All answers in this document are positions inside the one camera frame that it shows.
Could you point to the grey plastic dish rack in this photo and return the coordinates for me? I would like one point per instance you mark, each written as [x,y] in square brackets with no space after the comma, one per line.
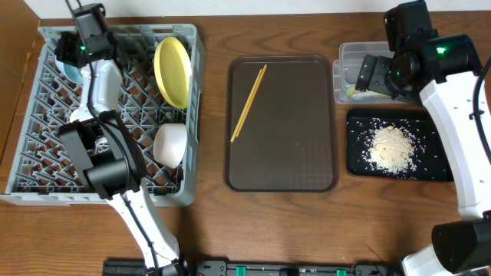
[42,173]

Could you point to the white bowl with rice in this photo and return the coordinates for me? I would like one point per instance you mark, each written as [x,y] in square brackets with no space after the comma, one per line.
[170,144]

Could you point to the pile of leftover rice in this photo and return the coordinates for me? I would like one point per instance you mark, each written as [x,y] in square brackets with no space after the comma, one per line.
[387,147]

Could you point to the dark brown serving tray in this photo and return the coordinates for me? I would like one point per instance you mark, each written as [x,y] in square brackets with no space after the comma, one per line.
[280,125]

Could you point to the light blue bowl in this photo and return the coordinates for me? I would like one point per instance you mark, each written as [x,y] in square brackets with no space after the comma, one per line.
[72,73]

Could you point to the clear plastic waste bin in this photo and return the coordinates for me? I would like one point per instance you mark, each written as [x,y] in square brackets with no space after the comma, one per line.
[346,69]

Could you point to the cream white cup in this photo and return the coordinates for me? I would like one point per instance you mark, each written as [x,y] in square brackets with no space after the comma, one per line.
[81,114]

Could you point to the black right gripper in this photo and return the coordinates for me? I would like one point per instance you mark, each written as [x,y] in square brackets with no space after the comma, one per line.
[364,69]

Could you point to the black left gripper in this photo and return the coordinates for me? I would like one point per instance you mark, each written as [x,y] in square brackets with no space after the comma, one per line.
[64,49]

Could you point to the yellow plastic plate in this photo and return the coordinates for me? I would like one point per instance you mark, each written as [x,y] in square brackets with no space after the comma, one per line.
[172,69]

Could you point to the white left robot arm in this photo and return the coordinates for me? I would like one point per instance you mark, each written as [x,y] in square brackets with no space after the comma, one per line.
[104,154]

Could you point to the black food waste tray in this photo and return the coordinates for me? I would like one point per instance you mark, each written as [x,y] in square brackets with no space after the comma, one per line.
[436,159]

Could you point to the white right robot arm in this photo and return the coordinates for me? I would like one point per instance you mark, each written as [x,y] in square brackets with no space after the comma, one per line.
[446,76]

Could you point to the green snack wrapper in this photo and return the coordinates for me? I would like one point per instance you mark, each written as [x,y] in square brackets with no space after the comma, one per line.
[366,95]

